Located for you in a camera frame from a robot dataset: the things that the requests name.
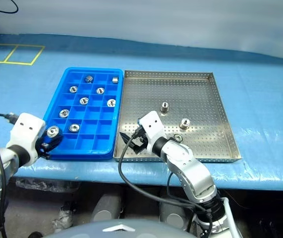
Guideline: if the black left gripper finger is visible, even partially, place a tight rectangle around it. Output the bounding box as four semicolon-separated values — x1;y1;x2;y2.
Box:
41;142;52;160
47;134;63;152

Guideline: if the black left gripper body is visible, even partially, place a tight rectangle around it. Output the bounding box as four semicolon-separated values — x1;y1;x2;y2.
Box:
34;128;52;159

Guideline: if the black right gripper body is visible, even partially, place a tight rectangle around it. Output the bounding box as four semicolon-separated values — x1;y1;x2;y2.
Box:
130;126;150;155

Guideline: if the blue compartment tray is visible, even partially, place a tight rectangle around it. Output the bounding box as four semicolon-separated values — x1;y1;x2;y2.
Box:
43;67;124;161

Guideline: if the perforated steel tray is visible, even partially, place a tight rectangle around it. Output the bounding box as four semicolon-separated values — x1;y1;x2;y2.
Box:
113;70;242;164

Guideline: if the crumpled clear plastic sheet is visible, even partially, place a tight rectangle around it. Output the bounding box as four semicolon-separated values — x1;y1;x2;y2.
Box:
15;177;80;194

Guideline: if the crumpled grey wad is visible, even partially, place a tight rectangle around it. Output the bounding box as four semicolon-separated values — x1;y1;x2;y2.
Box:
53;209;73;233

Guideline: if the grey rounded shape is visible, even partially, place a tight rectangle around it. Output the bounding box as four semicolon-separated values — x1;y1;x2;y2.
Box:
159;195;190;230
92;194;122;223

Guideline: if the grey robot torso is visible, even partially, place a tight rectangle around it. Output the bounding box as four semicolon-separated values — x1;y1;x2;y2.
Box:
43;218;190;238

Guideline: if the blue plastic table cover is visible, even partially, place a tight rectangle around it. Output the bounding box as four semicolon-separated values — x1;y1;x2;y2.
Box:
0;33;283;191

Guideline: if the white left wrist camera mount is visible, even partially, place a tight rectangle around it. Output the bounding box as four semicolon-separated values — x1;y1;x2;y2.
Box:
6;112;47;167

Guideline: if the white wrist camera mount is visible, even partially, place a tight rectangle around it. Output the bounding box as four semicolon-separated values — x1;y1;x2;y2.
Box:
6;112;47;167
138;111;168;155

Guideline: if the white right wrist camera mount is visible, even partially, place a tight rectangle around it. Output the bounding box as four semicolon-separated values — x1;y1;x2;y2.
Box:
138;111;168;155

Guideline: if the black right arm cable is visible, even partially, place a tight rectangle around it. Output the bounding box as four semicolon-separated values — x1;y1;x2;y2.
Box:
118;128;214;238

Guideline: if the white cable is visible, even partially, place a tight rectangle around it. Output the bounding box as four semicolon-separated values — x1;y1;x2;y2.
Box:
221;197;242;238

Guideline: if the thin black cable loop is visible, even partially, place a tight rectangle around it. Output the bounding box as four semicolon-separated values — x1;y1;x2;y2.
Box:
0;0;19;14

